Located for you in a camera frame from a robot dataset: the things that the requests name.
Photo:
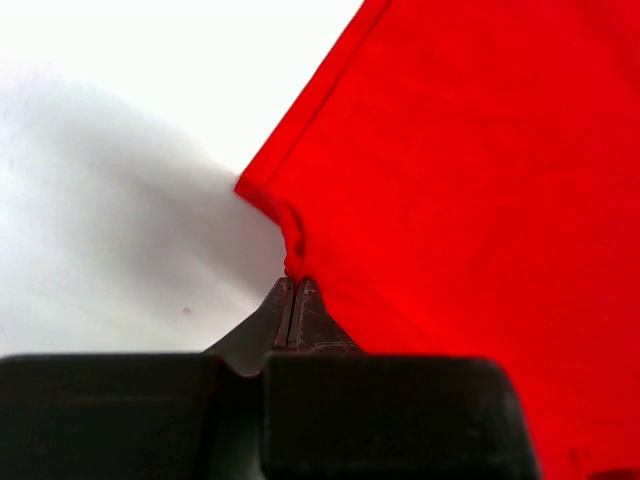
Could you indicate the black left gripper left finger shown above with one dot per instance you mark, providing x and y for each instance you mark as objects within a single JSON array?
[{"x": 132, "y": 415}]

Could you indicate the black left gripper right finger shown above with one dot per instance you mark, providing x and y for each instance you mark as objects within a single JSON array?
[{"x": 332, "y": 411}]

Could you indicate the red t-shirt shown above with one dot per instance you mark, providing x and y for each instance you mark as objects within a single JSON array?
[{"x": 462, "y": 177}]

